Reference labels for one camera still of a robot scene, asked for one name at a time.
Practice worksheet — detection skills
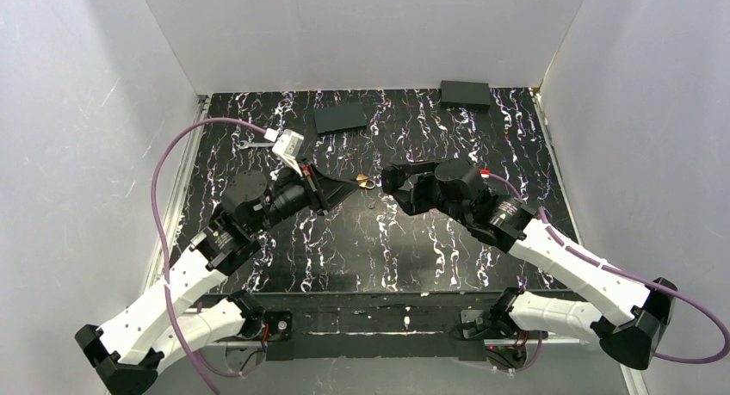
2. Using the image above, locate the silver open-end wrench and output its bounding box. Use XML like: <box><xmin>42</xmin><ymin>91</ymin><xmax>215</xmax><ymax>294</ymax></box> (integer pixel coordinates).
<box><xmin>238</xmin><ymin>141</ymin><xmax>275</xmax><ymax>150</ymax></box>

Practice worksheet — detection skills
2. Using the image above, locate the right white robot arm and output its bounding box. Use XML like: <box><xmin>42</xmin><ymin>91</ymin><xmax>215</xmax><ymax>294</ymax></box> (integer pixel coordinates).
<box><xmin>380</xmin><ymin>158</ymin><xmax>674</xmax><ymax>370</ymax></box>

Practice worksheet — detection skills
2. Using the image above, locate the black flat plate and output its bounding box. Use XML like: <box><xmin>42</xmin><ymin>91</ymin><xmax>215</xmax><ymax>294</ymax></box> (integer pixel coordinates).
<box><xmin>313</xmin><ymin>103</ymin><xmax>368</xmax><ymax>134</ymax></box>

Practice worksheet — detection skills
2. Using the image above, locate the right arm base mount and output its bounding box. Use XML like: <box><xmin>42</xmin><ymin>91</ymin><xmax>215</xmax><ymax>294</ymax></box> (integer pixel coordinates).
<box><xmin>452</xmin><ymin>307</ymin><xmax>548</xmax><ymax>378</ymax></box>

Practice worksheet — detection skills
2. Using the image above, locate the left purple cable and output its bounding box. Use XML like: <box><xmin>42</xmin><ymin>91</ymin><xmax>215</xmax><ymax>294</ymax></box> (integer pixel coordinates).
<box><xmin>151</xmin><ymin>117</ymin><xmax>269</xmax><ymax>395</ymax></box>

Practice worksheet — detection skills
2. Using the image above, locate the black rectangular box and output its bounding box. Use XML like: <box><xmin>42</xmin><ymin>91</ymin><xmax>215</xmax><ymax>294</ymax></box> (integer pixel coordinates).
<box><xmin>440</xmin><ymin>80</ymin><xmax>493</xmax><ymax>109</ymax></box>

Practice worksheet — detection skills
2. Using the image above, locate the small brass padlock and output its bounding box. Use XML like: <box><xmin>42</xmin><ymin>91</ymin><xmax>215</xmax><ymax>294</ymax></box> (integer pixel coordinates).
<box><xmin>356</xmin><ymin>175</ymin><xmax>377</xmax><ymax>190</ymax></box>

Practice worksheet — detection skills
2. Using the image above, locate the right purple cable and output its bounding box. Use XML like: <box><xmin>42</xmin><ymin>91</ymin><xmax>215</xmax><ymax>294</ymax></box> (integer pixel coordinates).
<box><xmin>481</xmin><ymin>170</ymin><xmax>730</xmax><ymax>365</ymax></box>

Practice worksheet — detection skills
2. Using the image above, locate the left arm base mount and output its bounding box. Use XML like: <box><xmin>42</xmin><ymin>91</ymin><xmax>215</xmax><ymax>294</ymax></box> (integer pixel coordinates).
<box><xmin>225</xmin><ymin>311</ymin><xmax>294</xmax><ymax>376</ymax></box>

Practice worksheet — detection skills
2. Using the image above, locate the purple cable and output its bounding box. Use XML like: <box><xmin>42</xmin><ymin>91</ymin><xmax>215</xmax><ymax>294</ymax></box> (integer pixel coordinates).
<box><xmin>481</xmin><ymin>170</ymin><xmax>730</xmax><ymax>365</ymax></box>
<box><xmin>151</xmin><ymin>117</ymin><xmax>269</xmax><ymax>395</ymax></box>

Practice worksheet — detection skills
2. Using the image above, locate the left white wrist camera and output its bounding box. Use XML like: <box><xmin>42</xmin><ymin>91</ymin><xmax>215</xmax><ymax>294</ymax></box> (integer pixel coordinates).
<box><xmin>263</xmin><ymin>128</ymin><xmax>304</xmax><ymax>176</ymax></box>

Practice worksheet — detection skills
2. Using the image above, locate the aluminium frame rail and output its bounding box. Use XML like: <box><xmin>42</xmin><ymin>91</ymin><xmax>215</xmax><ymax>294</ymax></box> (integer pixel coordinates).
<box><xmin>108</xmin><ymin>93</ymin><xmax>210</xmax><ymax>316</ymax></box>

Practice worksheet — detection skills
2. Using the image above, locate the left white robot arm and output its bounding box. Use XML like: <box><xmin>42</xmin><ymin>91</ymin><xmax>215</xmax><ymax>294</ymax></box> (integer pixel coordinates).
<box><xmin>75</xmin><ymin>164</ymin><xmax>359</xmax><ymax>394</ymax></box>

